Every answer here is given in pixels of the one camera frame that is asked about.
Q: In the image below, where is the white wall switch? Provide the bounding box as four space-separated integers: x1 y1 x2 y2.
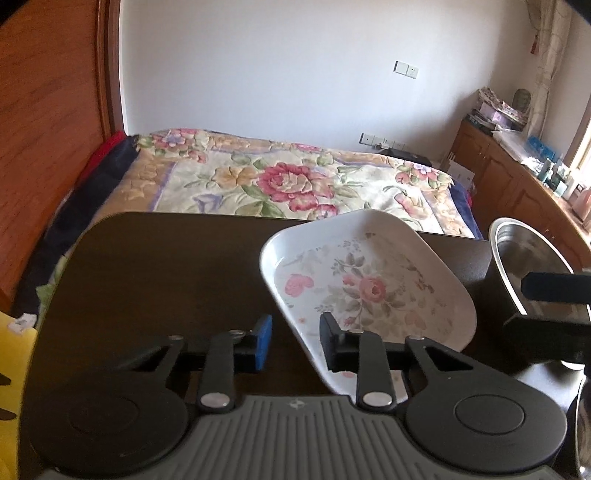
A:
394 61 418 79

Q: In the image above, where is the floral square plate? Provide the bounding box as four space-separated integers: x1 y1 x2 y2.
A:
259 210 477 397

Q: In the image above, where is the white power strip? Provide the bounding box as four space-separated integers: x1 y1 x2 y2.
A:
359 132 407 150

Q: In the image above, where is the patterned beige curtain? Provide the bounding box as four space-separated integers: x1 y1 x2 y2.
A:
525 0 573 137

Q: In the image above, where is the floral bed quilt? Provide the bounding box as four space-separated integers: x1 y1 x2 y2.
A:
92 129 482 238

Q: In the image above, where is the wooden sideboard cabinet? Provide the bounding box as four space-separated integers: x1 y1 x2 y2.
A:
450 120 590 270

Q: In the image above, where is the red cloth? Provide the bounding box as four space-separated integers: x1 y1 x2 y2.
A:
75 131 127 188

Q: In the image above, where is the stack of magazines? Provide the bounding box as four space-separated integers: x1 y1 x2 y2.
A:
477 87 527 130

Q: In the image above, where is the wooden louvered wardrobe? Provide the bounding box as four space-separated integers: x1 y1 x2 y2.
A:
1 1 123 312

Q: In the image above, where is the white paper bag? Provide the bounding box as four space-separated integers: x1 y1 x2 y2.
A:
447 152 475 191

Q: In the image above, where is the dark blue blanket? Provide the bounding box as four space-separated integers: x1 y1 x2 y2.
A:
10 135 138 317

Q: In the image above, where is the yellow plush toy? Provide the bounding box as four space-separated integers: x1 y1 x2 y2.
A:
1 313 37 479

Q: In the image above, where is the large steel bowl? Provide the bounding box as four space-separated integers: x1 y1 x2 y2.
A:
482 216 591 370

